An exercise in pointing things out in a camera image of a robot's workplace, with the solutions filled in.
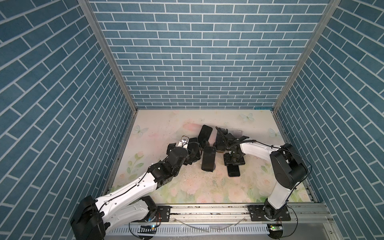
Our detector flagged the black phone back right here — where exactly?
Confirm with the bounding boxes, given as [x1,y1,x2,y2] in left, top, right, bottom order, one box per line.
[214,127,228,153]

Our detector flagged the aluminium corner post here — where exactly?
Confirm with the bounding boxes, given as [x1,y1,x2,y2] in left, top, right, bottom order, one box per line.
[272,0,341,115]
[78,0,138,115]

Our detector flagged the black phone back middle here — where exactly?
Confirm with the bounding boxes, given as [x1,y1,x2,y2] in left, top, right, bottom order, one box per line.
[198,125,213,149]

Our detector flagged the aluminium corner post left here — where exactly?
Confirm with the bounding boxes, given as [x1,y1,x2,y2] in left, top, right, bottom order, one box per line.
[78,0,138,115]

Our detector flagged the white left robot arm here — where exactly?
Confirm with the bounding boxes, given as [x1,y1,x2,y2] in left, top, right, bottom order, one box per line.
[70,138,201,240]

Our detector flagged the aluminium corner post right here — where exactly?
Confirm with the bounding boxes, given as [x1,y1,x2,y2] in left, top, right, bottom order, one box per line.
[272,0,341,115]

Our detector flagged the black phone pink case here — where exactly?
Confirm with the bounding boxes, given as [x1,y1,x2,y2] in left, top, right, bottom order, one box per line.
[227,165,241,177]

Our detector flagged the black phone front stand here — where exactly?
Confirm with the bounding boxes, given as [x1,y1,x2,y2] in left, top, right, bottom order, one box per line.
[201,146,216,172]

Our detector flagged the black phone stand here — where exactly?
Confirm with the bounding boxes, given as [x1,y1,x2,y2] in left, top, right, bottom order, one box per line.
[201,146,216,172]
[187,138,201,164]

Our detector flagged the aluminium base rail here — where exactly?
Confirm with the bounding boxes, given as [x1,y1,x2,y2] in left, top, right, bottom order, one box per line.
[105,203,342,240]

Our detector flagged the grey metal phone stand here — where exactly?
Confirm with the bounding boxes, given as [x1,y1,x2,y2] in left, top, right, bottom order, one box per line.
[228,130,244,139]

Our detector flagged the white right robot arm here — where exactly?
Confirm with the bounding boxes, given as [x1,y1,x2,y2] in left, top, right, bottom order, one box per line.
[224,139,309,221]

